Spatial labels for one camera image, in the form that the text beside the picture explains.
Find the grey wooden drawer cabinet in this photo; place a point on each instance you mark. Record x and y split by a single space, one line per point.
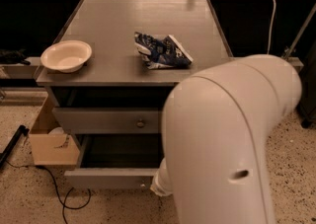
115 76

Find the cardboard box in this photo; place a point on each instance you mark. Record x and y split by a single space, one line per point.
51 145

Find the black cabinet at right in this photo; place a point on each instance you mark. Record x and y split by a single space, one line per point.
307 104

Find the blue white chip bag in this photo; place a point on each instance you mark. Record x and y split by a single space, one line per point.
161 53

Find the black bar on floor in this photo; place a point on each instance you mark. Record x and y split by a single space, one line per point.
21 130

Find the black cloth on rail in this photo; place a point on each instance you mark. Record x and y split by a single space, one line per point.
13 57

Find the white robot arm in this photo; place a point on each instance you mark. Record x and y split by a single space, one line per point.
214 127

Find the grey drawer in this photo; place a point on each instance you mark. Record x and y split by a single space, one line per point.
108 121
117 161

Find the white bowl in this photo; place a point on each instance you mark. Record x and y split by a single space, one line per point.
66 56

